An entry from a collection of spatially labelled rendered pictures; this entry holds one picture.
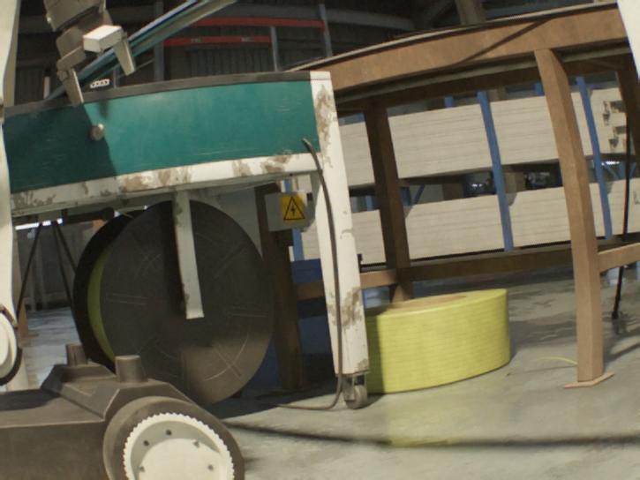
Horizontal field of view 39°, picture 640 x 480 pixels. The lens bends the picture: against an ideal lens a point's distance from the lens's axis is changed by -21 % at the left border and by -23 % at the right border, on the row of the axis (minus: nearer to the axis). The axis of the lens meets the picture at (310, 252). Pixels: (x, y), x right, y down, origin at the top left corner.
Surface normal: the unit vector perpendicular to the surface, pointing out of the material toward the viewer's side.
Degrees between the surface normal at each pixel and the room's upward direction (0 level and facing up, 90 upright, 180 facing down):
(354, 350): 90
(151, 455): 90
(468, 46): 90
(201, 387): 90
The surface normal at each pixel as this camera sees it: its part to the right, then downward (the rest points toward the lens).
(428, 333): -0.11, 0.03
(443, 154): -0.72, 0.10
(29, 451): 0.46, -0.05
